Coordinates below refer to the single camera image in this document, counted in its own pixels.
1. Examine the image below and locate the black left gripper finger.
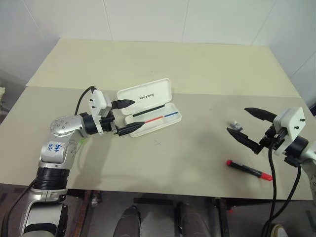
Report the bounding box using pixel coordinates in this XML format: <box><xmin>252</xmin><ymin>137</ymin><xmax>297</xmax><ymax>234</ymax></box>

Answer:
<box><xmin>110</xmin><ymin>98</ymin><xmax>136</xmax><ymax>111</ymax></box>
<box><xmin>117</xmin><ymin>121</ymin><xmax>146</xmax><ymax>137</ymax></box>

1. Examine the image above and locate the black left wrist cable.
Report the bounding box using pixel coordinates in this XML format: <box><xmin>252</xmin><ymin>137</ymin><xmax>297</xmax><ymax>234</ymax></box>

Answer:
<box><xmin>75</xmin><ymin>85</ymin><xmax>97</xmax><ymax>117</ymax></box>

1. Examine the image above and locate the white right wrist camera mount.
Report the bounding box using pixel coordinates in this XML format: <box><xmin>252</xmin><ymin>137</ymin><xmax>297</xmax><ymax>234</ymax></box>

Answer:
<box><xmin>273</xmin><ymin>106</ymin><xmax>307</xmax><ymax>157</ymax></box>

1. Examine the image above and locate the red and blue pen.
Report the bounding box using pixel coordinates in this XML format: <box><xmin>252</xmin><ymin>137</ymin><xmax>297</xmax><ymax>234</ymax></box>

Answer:
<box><xmin>144</xmin><ymin>111</ymin><xmax>179</xmax><ymax>123</ymax></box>

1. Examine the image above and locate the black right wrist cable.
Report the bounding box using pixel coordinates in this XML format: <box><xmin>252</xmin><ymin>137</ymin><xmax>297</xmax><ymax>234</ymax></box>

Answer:
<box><xmin>261</xmin><ymin>142</ymin><xmax>278</xmax><ymax>237</ymax></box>
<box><xmin>268</xmin><ymin>165</ymin><xmax>302</xmax><ymax>237</ymax></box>

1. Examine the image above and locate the white rounded shoe tip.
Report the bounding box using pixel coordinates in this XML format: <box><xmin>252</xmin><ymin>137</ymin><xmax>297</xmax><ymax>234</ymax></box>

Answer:
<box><xmin>271</xmin><ymin>224</ymin><xmax>288</xmax><ymax>237</ymax></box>

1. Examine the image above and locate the black marker with red caps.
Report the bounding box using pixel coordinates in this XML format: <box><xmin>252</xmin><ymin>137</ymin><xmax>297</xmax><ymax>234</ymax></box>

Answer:
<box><xmin>226</xmin><ymin>159</ymin><xmax>273</xmax><ymax>182</ymax></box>

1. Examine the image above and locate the thin black pen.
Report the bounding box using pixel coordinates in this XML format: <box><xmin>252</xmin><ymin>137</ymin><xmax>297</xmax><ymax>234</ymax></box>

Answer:
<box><xmin>132</xmin><ymin>104</ymin><xmax>165</xmax><ymax>118</ymax></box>

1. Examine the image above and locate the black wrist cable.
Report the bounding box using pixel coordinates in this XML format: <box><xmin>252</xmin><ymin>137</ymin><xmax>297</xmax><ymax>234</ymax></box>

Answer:
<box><xmin>75</xmin><ymin>85</ymin><xmax>97</xmax><ymax>117</ymax></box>
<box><xmin>268</xmin><ymin>165</ymin><xmax>302</xmax><ymax>237</ymax></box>
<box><xmin>261</xmin><ymin>142</ymin><xmax>278</xmax><ymax>237</ymax></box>

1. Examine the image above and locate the white open pencil case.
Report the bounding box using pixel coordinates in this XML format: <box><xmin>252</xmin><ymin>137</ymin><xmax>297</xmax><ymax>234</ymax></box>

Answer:
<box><xmin>116</xmin><ymin>78</ymin><xmax>183</xmax><ymax>138</ymax></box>

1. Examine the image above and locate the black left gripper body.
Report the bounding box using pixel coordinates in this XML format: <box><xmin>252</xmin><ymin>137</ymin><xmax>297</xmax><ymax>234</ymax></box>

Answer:
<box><xmin>100</xmin><ymin>111</ymin><xmax>124</xmax><ymax>137</ymax></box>

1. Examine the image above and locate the black frame bar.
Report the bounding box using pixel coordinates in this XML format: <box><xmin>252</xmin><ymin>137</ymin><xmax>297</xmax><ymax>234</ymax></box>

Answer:
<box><xmin>133</xmin><ymin>197</ymin><xmax>173</xmax><ymax>207</ymax></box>

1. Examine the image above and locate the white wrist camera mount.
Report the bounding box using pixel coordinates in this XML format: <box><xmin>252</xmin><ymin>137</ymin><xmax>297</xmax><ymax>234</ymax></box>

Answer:
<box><xmin>88</xmin><ymin>89</ymin><xmax>113</xmax><ymax>136</ymax></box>
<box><xmin>273</xmin><ymin>106</ymin><xmax>307</xmax><ymax>157</ymax></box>

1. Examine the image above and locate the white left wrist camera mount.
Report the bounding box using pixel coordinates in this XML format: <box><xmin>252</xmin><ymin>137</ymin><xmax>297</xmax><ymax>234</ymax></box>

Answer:
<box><xmin>88</xmin><ymin>89</ymin><xmax>113</xmax><ymax>136</ymax></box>

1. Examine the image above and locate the small grey white eraser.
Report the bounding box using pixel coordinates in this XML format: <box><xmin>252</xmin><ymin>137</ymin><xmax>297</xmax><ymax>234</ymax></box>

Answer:
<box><xmin>228</xmin><ymin>120</ymin><xmax>244</xmax><ymax>131</ymax></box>

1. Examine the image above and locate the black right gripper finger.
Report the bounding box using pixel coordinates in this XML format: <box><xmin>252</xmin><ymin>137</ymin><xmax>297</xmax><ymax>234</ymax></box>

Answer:
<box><xmin>226</xmin><ymin>127</ymin><xmax>264</xmax><ymax>155</ymax></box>
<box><xmin>244</xmin><ymin>107</ymin><xmax>277</xmax><ymax>123</ymax></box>

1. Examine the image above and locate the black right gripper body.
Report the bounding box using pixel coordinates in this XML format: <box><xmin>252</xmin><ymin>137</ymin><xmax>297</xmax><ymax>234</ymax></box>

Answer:
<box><xmin>258</xmin><ymin>124</ymin><xmax>287</xmax><ymax>155</ymax></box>

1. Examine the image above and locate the white label blue writing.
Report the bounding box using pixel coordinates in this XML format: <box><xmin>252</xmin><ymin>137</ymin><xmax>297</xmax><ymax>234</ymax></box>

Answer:
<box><xmin>46</xmin><ymin>141</ymin><xmax>65</xmax><ymax>154</ymax></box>

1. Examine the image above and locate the dark rounded shape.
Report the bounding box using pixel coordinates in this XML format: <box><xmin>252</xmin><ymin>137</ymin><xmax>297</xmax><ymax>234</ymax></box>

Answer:
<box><xmin>116</xmin><ymin>206</ymin><xmax>143</xmax><ymax>237</ymax></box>
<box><xmin>176</xmin><ymin>202</ymin><xmax>217</xmax><ymax>237</ymax></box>

